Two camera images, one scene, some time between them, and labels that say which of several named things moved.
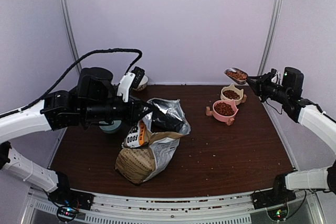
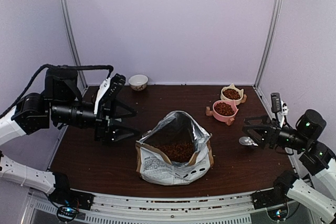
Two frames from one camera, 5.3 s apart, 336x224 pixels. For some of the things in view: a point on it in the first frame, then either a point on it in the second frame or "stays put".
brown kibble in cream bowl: x=231 y=94 stays put
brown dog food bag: x=150 y=145 to x=153 y=165
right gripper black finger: x=256 y=88 to x=258 y=132
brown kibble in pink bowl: x=223 y=108 stays put
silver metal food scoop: x=238 y=75 to x=247 y=140
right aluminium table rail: x=279 y=134 stays put
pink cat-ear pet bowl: x=224 y=110 stays put
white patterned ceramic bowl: x=142 y=84 stays put
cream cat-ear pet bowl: x=231 y=92 stays put
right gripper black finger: x=255 y=79 to x=261 y=121
